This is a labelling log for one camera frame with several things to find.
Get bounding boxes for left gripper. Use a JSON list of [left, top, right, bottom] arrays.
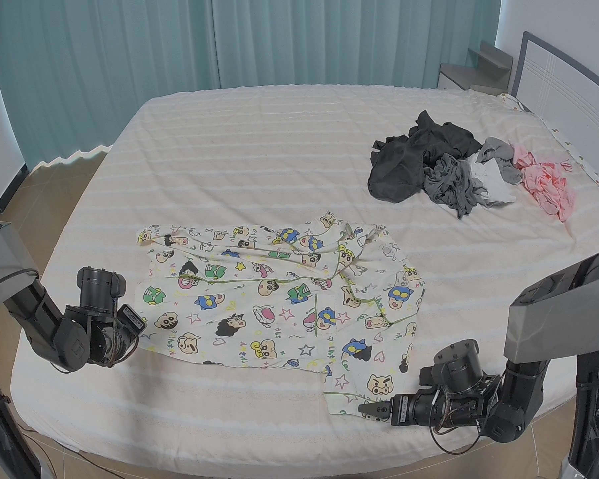
[[102, 305, 148, 364]]

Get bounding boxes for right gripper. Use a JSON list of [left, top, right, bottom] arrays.
[[358, 391, 448, 427]]

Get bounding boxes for white printed pyjama top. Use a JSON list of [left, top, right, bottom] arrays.
[[136, 211, 426, 417]]

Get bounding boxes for bed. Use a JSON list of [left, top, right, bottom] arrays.
[[10, 30, 599, 460]]

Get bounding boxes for pile of clothes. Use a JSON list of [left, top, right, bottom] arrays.
[[368, 110, 578, 223]]

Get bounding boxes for blue-green curtain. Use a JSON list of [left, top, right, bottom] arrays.
[[0, 0, 213, 171], [209, 0, 502, 91]]

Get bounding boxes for grey white bedside table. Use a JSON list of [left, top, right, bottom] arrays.
[[438, 40, 515, 94]]

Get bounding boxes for black cable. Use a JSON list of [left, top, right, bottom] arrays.
[[429, 419, 485, 456], [21, 427, 63, 479]]

